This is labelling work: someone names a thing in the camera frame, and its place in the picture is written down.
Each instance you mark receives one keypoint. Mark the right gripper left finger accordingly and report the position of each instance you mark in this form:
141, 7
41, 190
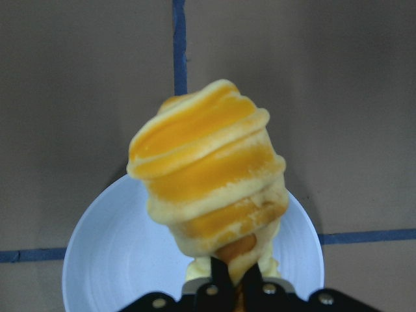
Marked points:
218, 292

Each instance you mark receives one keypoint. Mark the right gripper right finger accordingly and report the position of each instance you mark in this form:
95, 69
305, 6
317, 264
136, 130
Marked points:
265, 293

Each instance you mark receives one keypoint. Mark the blue plate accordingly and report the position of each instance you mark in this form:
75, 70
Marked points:
117, 253

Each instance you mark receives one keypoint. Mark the orange striped bread loaf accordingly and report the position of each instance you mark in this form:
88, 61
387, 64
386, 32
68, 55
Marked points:
213, 178

